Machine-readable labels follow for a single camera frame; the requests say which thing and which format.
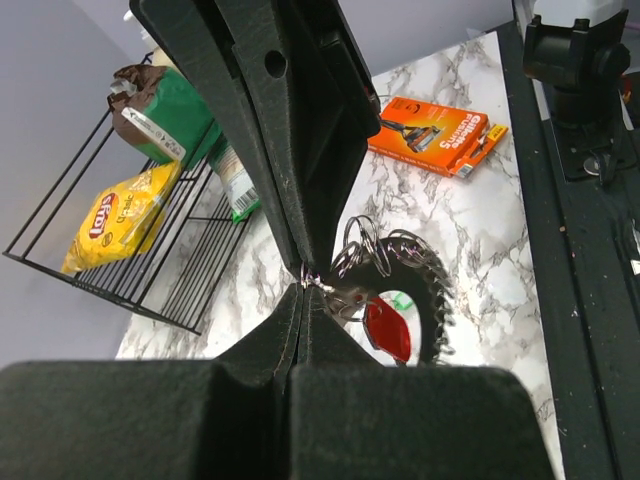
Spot orange razor blade box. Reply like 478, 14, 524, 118
368, 96, 509, 179

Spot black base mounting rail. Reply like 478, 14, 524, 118
497, 22, 639, 479

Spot red key tag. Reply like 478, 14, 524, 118
363, 297, 411, 365

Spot yellow Lays chips bag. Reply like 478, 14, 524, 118
61, 161, 182, 274

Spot green key tag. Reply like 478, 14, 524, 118
383, 291, 414, 311

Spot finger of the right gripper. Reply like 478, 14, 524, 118
130, 1, 320, 272

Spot black wire rack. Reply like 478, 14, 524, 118
2, 49, 251, 335

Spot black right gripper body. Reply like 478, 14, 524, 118
279, 1, 380, 260

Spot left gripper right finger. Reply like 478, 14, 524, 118
287, 285, 554, 479

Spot green brown coffee bag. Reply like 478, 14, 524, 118
107, 64, 222, 170

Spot green white snack bag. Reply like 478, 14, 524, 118
208, 145, 261, 224

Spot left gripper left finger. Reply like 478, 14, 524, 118
1, 285, 304, 479

